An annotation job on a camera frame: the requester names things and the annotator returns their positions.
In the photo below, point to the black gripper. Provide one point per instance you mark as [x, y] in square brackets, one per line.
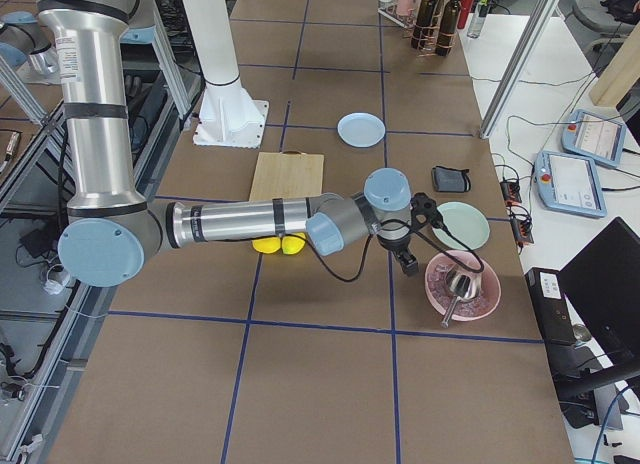
[398, 246]

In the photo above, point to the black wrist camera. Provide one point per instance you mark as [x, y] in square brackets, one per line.
[424, 212]

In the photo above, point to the orange black usb hub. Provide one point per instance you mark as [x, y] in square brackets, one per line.
[511, 192]

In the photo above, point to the red bottle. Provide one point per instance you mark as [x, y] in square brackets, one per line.
[465, 9]

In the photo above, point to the black monitor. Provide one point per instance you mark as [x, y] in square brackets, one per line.
[602, 284]

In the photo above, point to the pink bowl with ice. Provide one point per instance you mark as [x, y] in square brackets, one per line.
[439, 296]

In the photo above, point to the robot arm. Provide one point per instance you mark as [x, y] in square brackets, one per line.
[113, 230]

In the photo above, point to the pink cup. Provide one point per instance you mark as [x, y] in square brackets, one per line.
[404, 8]

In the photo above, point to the light green plate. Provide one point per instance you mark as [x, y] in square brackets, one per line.
[466, 223]

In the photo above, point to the white wire cup rack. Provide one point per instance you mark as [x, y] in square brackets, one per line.
[389, 12]

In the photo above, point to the blue teach pendant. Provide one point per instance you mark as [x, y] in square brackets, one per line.
[594, 136]
[569, 183]

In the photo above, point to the folded dark grey cloth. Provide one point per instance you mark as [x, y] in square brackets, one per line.
[451, 180]

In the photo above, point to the light blue plate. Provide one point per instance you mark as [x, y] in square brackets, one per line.
[361, 130]

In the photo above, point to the metal scoop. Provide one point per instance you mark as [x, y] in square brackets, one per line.
[464, 286]

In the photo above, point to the yellow lemon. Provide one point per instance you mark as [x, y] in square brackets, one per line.
[292, 244]
[267, 245]

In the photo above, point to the copper wire bottle rack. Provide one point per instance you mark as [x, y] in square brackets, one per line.
[432, 33]

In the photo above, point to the bamboo cutting board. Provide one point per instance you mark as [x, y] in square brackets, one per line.
[287, 175]

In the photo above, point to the grey water bottle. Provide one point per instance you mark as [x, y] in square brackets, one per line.
[478, 20]

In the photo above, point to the white camera post base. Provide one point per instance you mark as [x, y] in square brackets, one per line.
[228, 116]

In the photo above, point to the black computer box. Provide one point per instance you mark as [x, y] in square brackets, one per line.
[550, 306]

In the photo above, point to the dark green wine bottle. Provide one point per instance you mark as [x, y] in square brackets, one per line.
[447, 27]

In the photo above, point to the aluminium frame post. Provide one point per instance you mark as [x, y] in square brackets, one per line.
[532, 33]

